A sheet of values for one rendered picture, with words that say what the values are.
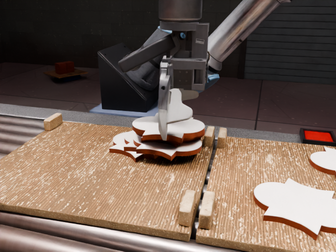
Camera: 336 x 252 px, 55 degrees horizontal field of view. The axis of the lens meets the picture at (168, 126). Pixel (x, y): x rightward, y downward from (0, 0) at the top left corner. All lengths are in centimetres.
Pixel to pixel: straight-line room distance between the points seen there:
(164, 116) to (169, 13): 17
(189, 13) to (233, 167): 29
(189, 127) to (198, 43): 16
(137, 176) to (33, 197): 18
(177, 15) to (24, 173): 39
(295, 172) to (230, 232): 22
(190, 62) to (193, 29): 5
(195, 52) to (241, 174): 24
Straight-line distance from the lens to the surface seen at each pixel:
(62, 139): 78
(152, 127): 63
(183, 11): 56
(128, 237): 50
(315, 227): 51
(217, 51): 102
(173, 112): 57
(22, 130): 92
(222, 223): 49
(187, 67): 57
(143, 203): 53
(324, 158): 70
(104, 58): 111
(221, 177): 60
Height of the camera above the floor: 124
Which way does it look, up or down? 22 degrees down
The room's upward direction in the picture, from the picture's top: straight up
